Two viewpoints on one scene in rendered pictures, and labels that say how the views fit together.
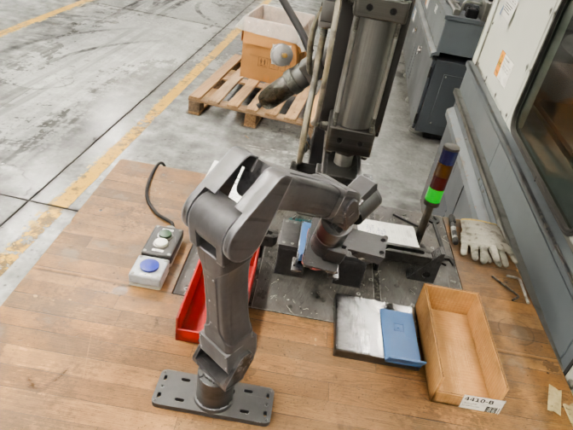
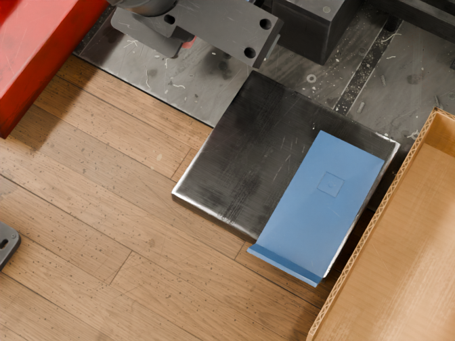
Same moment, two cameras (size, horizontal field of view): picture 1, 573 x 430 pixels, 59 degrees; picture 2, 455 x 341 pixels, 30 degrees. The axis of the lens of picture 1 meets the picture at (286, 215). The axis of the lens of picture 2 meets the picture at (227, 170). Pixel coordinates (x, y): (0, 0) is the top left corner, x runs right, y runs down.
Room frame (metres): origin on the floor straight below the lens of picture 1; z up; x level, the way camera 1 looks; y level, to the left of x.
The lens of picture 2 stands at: (0.43, -0.35, 1.68)
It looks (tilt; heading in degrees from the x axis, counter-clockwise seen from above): 66 degrees down; 32
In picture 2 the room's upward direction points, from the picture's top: 2 degrees counter-clockwise
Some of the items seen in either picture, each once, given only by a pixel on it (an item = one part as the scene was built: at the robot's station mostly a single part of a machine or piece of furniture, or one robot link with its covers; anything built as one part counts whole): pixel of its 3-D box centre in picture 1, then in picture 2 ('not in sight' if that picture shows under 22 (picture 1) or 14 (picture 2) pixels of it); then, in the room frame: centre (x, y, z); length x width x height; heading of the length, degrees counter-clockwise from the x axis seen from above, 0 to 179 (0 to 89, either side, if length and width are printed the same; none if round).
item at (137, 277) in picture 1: (149, 276); not in sight; (0.80, 0.27, 0.90); 0.07 x 0.07 x 0.06; 0
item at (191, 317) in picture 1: (221, 289); (23, 10); (0.77, 0.11, 0.93); 0.25 x 0.12 x 0.06; 0
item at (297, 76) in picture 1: (298, 78); not in sight; (1.21, 0.03, 1.25); 0.19 x 0.07 x 0.19; 90
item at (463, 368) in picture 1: (457, 344); (431, 261); (0.73, -0.38, 0.93); 0.25 x 0.13 x 0.08; 0
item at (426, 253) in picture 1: (396, 256); (434, 17); (0.96, -0.27, 0.95); 0.15 x 0.03 x 0.10; 90
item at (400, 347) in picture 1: (402, 334); (318, 204); (0.72, -0.27, 0.93); 0.15 x 0.07 x 0.03; 1
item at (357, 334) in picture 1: (375, 329); (286, 172); (0.75, -0.22, 0.91); 0.17 x 0.16 x 0.02; 90
